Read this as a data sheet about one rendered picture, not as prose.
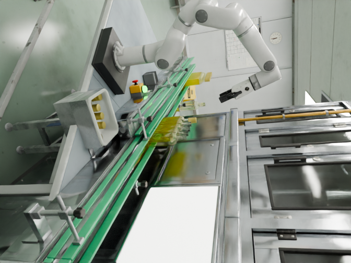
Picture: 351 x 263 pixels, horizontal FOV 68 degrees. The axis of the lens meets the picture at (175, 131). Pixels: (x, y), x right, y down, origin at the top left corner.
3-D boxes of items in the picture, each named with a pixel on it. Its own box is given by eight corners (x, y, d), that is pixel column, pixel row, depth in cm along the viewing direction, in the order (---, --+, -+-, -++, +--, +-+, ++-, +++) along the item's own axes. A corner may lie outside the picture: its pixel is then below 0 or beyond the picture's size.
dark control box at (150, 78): (144, 85, 190) (155, 84, 188) (141, 74, 187) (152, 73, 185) (148, 82, 197) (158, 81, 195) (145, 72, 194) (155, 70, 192)
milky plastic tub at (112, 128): (86, 149, 115) (104, 147, 113) (69, 101, 106) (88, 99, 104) (104, 132, 130) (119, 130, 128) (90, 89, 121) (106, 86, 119)
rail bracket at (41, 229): (24, 246, 77) (91, 250, 71) (-2, 201, 70) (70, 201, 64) (35, 234, 81) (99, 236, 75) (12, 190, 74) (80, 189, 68)
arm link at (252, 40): (235, 34, 119) (260, 69, 126) (237, 40, 109) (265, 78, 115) (252, 21, 116) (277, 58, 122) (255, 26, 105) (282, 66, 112)
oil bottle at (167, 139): (138, 148, 139) (177, 145, 133) (136, 139, 136) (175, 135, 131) (141, 143, 144) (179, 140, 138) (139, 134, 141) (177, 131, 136)
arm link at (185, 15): (173, 19, 114) (190, -11, 104) (183, 9, 124) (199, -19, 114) (198, 38, 116) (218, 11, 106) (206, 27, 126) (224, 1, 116)
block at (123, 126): (118, 139, 132) (131, 138, 130) (113, 122, 128) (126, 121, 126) (121, 136, 135) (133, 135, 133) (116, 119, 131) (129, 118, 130)
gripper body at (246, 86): (258, 92, 122) (236, 102, 127) (256, 86, 131) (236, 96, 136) (251, 78, 120) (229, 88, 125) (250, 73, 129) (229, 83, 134)
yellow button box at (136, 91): (131, 97, 166) (141, 96, 164) (128, 86, 163) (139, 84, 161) (135, 94, 172) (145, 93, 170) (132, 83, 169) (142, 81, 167)
